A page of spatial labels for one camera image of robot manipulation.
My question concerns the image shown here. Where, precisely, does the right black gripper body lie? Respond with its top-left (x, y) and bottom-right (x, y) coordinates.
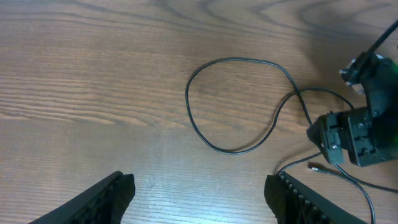
top-left (307, 55), bottom-right (397, 167)

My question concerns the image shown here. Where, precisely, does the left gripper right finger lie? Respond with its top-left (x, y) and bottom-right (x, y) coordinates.
top-left (264, 172), bottom-right (365, 224)

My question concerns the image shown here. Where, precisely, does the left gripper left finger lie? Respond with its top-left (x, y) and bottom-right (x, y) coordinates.
top-left (31, 171), bottom-right (136, 224)

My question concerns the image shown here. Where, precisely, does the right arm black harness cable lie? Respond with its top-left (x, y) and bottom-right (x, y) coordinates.
top-left (345, 20), bottom-right (398, 78)

